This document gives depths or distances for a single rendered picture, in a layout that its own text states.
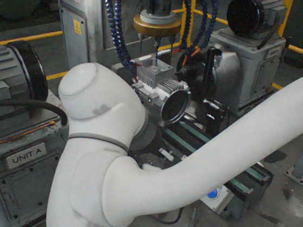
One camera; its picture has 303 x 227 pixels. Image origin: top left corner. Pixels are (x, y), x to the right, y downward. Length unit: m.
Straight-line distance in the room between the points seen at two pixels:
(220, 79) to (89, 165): 0.97
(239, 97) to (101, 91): 1.15
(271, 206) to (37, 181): 0.82
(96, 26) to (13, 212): 0.72
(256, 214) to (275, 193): 0.14
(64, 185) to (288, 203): 0.95
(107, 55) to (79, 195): 0.93
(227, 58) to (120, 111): 0.96
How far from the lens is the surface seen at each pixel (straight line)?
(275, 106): 0.39
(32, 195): 0.95
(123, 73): 1.21
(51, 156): 0.89
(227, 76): 1.36
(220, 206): 0.83
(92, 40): 1.24
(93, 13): 1.20
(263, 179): 1.11
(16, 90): 0.83
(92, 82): 0.45
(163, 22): 1.09
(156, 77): 1.17
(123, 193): 0.41
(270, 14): 1.55
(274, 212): 1.20
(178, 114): 1.27
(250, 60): 1.45
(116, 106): 0.47
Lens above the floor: 1.68
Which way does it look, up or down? 35 degrees down
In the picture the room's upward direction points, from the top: 3 degrees clockwise
